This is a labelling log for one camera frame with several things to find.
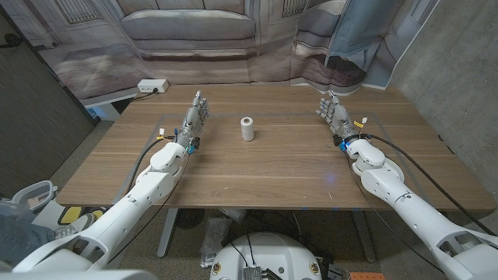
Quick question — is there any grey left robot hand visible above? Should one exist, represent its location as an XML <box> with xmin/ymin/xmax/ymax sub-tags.
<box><xmin>175</xmin><ymin>89</ymin><xmax>210</xmax><ymax>147</ymax></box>

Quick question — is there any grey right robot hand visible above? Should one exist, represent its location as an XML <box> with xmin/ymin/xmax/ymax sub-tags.
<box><xmin>315</xmin><ymin>89</ymin><xmax>361</xmax><ymax>142</ymax></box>

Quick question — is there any white thread spool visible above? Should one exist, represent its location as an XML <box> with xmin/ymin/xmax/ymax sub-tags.
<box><xmin>240</xmin><ymin>116</ymin><xmax>255</xmax><ymax>142</ymax></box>

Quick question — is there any white power strip box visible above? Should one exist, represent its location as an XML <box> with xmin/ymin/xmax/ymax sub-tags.
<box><xmin>137</xmin><ymin>79</ymin><xmax>170</xmax><ymax>94</ymax></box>

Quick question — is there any printed sofa room backdrop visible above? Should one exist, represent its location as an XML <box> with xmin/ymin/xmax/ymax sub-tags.
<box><xmin>7</xmin><ymin>0</ymin><xmax>440</xmax><ymax>103</ymax></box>

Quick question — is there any white low shelf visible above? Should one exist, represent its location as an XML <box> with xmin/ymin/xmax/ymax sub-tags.
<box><xmin>81</xmin><ymin>92</ymin><xmax>139</xmax><ymax>122</ymax></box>

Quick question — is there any black round fan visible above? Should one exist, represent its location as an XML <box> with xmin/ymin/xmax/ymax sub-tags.
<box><xmin>174</xmin><ymin>208</ymin><xmax>206</xmax><ymax>230</ymax></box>

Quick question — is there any grey metal table leg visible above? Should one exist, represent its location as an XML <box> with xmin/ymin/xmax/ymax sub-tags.
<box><xmin>349</xmin><ymin>209</ymin><xmax>377</xmax><ymax>264</ymax></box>
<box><xmin>156</xmin><ymin>208</ymin><xmax>179</xmax><ymax>258</ymax></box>

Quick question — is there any clear plastic bag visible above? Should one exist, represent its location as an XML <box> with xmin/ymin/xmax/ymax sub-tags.
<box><xmin>200</xmin><ymin>216</ymin><xmax>233</xmax><ymax>268</ymax></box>

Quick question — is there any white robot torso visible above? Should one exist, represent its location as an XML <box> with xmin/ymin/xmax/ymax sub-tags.
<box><xmin>209</xmin><ymin>232</ymin><xmax>323</xmax><ymax>280</ymax></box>

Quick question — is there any grey white sneaker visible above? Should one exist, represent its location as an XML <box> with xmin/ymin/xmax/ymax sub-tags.
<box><xmin>54</xmin><ymin>212</ymin><xmax>96</xmax><ymax>240</ymax></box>

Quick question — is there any orange box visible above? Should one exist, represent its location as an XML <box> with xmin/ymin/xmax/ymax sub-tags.
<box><xmin>349</xmin><ymin>271</ymin><xmax>386</xmax><ymax>280</ymax></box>

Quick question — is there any grey white rimmed container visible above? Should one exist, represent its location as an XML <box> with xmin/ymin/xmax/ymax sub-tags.
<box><xmin>10</xmin><ymin>180</ymin><xmax>58</xmax><ymax>214</ymax></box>

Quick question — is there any person's leg in jeans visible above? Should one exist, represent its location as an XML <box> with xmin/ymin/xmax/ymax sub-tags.
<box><xmin>0</xmin><ymin>213</ymin><xmax>58</xmax><ymax>268</ymax></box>

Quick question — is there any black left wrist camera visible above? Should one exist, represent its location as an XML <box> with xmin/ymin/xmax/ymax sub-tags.
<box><xmin>186</xmin><ymin>136</ymin><xmax>202</xmax><ymax>155</ymax></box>

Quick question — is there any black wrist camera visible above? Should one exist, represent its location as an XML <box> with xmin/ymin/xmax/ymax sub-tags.
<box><xmin>186</xmin><ymin>136</ymin><xmax>202</xmax><ymax>155</ymax></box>
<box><xmin>332</xmin><ymin>134</ymin><xmax>349</xmax><ymax>152</ymax></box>

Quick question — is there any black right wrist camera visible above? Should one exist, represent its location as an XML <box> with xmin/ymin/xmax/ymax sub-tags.
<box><xmin>332</xmin><ymin>134</ymin><xmax>349</xmax><ymax>152</ymax></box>

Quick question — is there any black power strip cable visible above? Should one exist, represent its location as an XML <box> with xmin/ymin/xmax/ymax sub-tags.
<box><xmin>130</xmin><ymin>88</ymin><xmax>160</xmax><ymax>103</ymax></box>

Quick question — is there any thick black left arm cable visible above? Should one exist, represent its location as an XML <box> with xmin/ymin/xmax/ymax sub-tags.
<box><xmin>124</xmin><ymin>135</ymin><xmax>177</xmax><ymax>194</ymax></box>

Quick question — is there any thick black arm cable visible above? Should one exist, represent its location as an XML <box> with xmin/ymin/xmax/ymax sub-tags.
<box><xmin>124</xmin><ymin>135</ymin><xmax>177</xmax><ymax>194</ymax></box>
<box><xmin>359</xmin><ymin>133</ymin><xmax>498</xmax><ymax>237</ymax></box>

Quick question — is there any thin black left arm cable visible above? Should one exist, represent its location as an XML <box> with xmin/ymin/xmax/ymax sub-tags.
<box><xmin>107</xmin><ymin>152</ymin><xmax>191</xmax><ymax>264</ymax></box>

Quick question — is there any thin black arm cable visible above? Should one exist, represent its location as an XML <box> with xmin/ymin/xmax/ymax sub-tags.
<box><xmin>107</xmin><ymin>152</ymin><xmax>191</xmax><ymax>264</ymax></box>
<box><xmin>343</xmin><ymin>150</ymin><xmax>447</xmax><ymax>275</ymax></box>

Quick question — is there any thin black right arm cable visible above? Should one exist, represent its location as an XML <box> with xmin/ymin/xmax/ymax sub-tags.
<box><xmin>343</xmin><ymin>150</ymin><xmax>447</xmax><ymax>275</ymax></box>

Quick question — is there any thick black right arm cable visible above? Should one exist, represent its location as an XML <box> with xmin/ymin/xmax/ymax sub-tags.
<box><xmin>359</xmin><ymin>133</ymin><xmax>498</xmax><ymax>237</ymax></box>

